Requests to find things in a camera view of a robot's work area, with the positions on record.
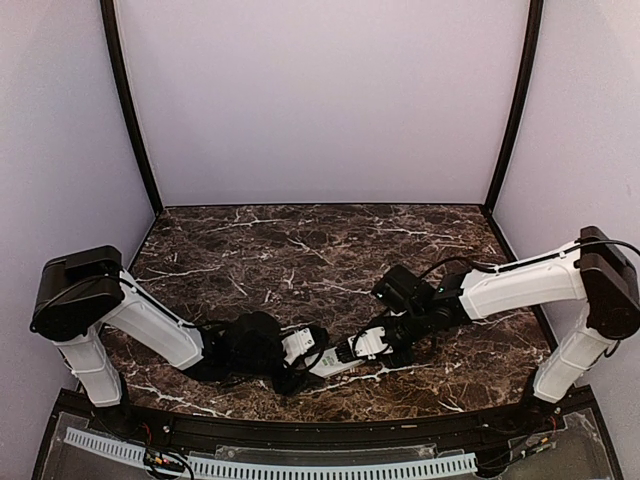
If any white remote control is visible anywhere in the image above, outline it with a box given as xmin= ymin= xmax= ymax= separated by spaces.
xmin=304 ymin=344 xmax=366 ymax=378

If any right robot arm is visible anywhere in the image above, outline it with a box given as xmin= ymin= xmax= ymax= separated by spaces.
xmin=361 ymin=226 xmax=639 ymax=434

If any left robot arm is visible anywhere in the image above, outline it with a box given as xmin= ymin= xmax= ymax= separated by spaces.
xmin=30 ymin=245 xmax=328 ymax=436

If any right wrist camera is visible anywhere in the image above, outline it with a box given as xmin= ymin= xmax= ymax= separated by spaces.
xmin=335 ymin=326 xmax=393 ymax=363

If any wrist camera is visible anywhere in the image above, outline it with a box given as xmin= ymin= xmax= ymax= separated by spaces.
xmin=281 ymin=325 xmax=329 ymax=366
xmin=335 ymin=326 xmax=393 ymax=363

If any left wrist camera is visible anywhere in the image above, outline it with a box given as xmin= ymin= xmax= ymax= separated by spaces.
xmin=281 ymin=325 xmax=329 ymax=366

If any white slotted cable duct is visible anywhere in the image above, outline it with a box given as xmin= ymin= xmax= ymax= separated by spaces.
xmin=63 ymin=427 xmax=477 ymax=480

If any black front rail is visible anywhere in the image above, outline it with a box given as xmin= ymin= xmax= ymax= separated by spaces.
xmin=59 ymin=389 xmax=596 ymax=454

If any right black frame post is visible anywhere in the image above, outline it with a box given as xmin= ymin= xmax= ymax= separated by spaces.
xmin=483 ymin=0 xmax=544 ymax=216

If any black frame post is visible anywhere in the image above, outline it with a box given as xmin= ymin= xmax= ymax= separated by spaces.
xmin=483 ymin=0 xmax=544 ymax=216
xmin=99 ymin=0 xmax=164 ymax=216

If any left black frame post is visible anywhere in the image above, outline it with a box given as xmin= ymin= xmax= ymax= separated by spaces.
xmin=99 ymin=0 xmax=164 ymax=216

